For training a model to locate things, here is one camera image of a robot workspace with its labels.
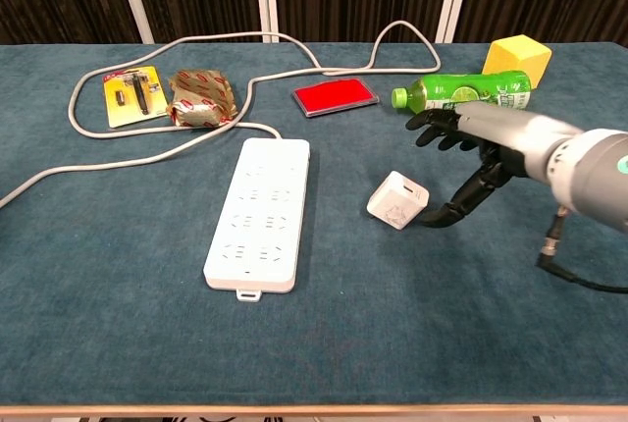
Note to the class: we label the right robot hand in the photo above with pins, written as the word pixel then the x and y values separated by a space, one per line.
pixel 510 132

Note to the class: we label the white plug adapter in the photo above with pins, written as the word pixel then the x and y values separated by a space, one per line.
pixel 397 201

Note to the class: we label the yellow foam cube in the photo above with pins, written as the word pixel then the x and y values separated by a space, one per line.
pixel 515 56

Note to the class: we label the green beverage bottle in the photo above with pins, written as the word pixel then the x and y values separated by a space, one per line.
pixel 441 88

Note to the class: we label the red ink pad case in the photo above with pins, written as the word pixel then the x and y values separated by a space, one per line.
pixel 333 95

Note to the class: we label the teal table cloth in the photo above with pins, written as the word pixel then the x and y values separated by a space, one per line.
pixel 343 333

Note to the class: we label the white power strip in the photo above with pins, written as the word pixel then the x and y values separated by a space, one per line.
pixel 255 245

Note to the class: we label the gold red snack packet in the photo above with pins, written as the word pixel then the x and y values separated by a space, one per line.
pixel 201 98

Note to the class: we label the yellow razor blister pack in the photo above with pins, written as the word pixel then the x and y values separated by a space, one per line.
pixel 132 98

